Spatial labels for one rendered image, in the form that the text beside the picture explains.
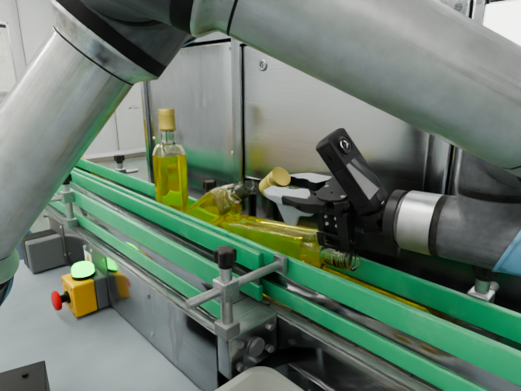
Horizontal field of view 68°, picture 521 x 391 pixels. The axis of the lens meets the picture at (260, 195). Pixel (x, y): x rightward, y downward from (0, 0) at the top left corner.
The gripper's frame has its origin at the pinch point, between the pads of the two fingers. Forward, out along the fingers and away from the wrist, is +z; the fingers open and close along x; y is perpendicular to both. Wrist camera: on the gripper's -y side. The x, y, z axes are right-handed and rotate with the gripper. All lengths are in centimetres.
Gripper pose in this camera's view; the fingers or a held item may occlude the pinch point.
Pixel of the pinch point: (277, 183)
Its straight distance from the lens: 61.5
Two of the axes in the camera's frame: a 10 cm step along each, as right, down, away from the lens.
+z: -7.6, -1.5, 6.3
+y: 1.9, 8.8, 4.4
